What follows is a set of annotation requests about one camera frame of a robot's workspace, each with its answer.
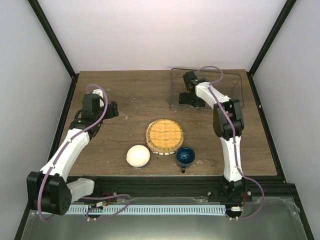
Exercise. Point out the clear acrylic sheet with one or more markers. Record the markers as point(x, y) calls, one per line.
point(275, 218)

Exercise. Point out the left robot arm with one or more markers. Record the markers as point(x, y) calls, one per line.
point(65, 150)

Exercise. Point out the light blue slotted cable duct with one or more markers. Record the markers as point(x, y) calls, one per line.
point(202, 210)

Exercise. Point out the yellow woven bamboo plate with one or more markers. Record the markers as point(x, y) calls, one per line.
point(164, 135)

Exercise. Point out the dark blue mug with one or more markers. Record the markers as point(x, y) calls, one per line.
point(185, 156)

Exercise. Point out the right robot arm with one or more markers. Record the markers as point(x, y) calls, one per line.
point(228, 125)

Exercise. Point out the wire dish rack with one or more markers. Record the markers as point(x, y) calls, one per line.
point(210, 85)

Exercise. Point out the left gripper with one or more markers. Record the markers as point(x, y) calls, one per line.
point(112, 110)

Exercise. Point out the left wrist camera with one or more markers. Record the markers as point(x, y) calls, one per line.
point(101, 96)

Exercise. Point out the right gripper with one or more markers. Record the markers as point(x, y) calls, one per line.
point(182, 100)

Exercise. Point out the white bowl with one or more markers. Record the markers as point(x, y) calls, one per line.
point(138, 156)

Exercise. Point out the striped rim ceramic plate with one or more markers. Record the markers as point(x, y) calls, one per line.
point(162, 151)

